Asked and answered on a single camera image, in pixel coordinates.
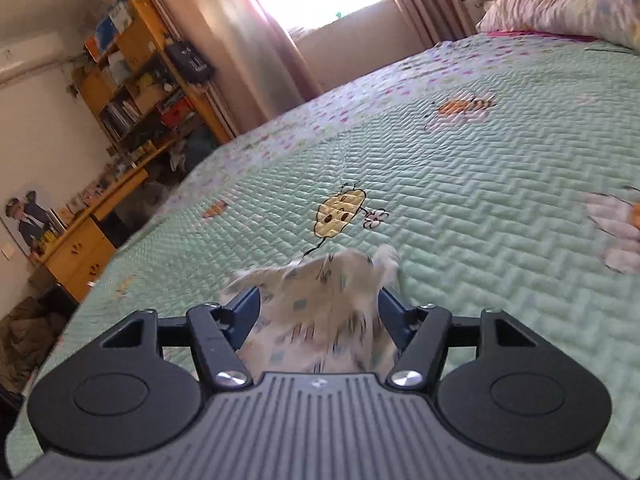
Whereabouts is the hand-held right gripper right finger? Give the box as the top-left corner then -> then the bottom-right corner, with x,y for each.
377,287 -> 539,391

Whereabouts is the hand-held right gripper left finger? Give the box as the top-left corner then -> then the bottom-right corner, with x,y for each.
100,286 -> 262,391

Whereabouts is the white printed t-shirt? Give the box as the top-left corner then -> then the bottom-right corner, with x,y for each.
220,244 -> 404,376

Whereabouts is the green quilted bed blanket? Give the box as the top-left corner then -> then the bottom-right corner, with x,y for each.
5,32 -> 640,467

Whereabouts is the yellow wooden desk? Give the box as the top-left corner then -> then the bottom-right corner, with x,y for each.
29,140 -> 201,302

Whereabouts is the olive cloth pile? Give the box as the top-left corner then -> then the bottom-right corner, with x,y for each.
0,296 -> 69,392

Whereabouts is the black bag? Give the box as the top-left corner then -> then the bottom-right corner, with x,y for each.
164,40 -> 217,87

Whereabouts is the yellow wooden bookshelf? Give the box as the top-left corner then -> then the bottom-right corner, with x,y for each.
70,0 -> 237,157

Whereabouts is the white air conditioner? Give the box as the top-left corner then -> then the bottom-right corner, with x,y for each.
0,32 -> 64,82

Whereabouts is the floral pillow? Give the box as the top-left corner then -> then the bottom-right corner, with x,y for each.
474,0 -> 640,54

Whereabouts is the wall poster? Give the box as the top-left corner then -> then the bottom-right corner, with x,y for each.
2,189 -> 57,257

